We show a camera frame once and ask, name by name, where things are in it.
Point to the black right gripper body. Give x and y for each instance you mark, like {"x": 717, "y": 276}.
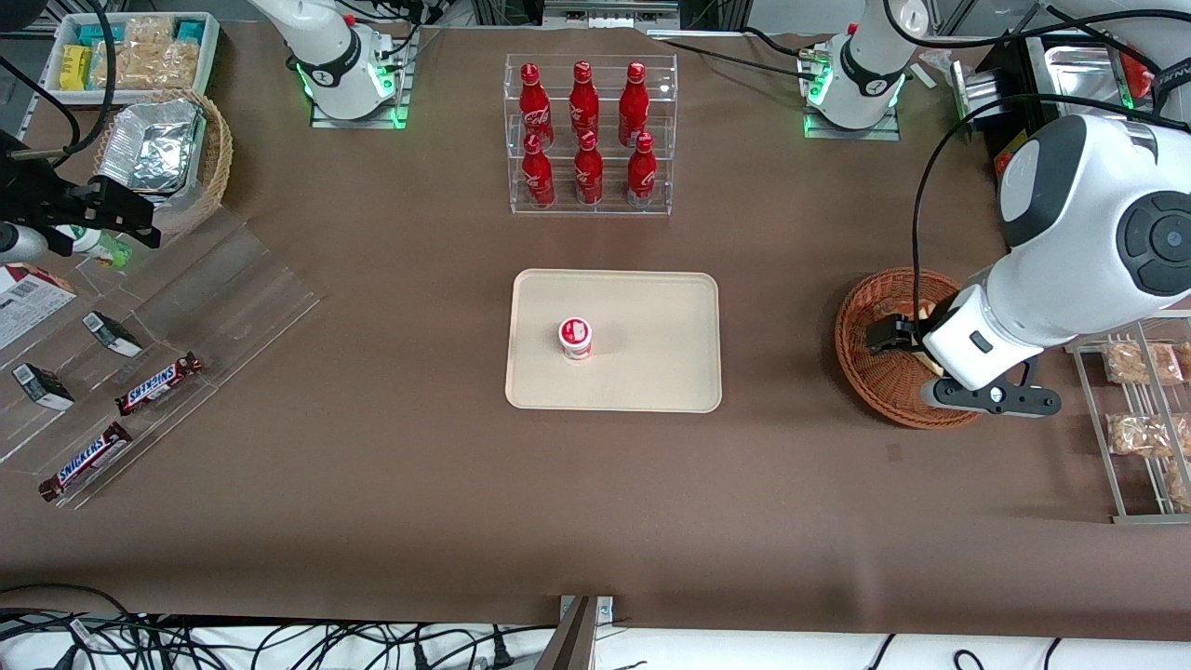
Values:
{"x": 35, "y": 202}

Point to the triangle sandwich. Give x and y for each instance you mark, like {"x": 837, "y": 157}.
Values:
{"x": 927, "y": 311}

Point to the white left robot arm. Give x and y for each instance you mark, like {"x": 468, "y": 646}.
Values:
{"x": 1089, "y": 223}

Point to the brown round wicker basket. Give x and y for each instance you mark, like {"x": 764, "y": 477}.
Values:
{"x": 870, "y": 391}

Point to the silver foil tray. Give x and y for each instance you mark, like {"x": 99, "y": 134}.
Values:
{"x": 153, "y": 144}

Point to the tan wicker basket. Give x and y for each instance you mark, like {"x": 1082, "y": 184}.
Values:
{"x": 216, "y": 158}

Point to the beige plastic tray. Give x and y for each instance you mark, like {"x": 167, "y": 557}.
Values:
{"x": 642, "y": 372}

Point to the small green label bottle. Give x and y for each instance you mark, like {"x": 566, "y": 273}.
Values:
{"x": 98, "y": 247}

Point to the small black white box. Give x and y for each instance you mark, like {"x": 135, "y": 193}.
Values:
{"x": 42, "y": 387}
{"x": 112, "y": 333}

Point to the white printed paper box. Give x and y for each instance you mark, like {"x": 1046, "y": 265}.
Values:
{"x": 28, "y": 302}

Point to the clear acrylic display shelf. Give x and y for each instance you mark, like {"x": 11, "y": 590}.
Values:
{"x": 223, "y": 298}

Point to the yellow snack pack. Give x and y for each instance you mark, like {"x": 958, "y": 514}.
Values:
{"x": 74, "y": 67}

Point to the clear bag of crackers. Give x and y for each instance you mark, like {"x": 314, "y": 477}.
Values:
{"x": 149, "y": 67}
{"x": 149, "y": 32}

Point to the snickers chocolate bar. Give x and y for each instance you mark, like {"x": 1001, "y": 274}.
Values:
{"x": 158, "y": 383}
{"x": 86, "y": 461}

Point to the teal snack pack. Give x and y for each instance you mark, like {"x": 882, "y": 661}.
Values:
{"x": 98, "y": 34}
{"x": 190, "y": 31}

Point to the clear bag of brown snacks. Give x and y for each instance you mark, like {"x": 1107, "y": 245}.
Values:
{"x": 1143, "y": 363}
{"x": 1140, "y": 435}
{"x": 1182, "y": 486}

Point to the white plastic snack bin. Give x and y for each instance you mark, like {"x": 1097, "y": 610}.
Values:
{"x": 209, "y": 56}

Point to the small white tag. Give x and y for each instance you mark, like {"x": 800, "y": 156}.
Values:
{"x": 928, "y": 76}

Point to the black food warmer appliance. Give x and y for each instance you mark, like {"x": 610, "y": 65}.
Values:
{"x": 1000, "y": 88}

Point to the red cola bottle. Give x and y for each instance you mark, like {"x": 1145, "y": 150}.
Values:
{"x": 583, "y": 102}
{"x": 531, "y": 104}
{"x": 537, "y": 177}
{"x": 642, "y": 175}
{"x": 588, "y": 175}
{"x": 634, "y": 102}

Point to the clear acrylic bottle rack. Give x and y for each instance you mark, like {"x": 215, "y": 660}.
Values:
{"x": 605, "y": 200}

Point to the red white yogurt cup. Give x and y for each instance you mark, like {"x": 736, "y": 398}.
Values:
{"x": 575, "y": 339}

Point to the brown table cover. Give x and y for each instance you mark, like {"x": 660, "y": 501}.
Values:
{"x": 419, "y": 512}

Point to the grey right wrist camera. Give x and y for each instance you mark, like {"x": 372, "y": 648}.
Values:
{"x": 19, "y": 244}

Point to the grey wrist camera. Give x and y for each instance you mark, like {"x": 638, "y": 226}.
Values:
{"x": 19, "y": 244}
{"x": 1000, "y": 398}

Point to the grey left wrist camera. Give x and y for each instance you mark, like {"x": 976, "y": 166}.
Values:
{"x": 1000, "y": 398}

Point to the metal table edge bracket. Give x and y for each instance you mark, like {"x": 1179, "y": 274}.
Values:
{"x": 582, "y": 633}

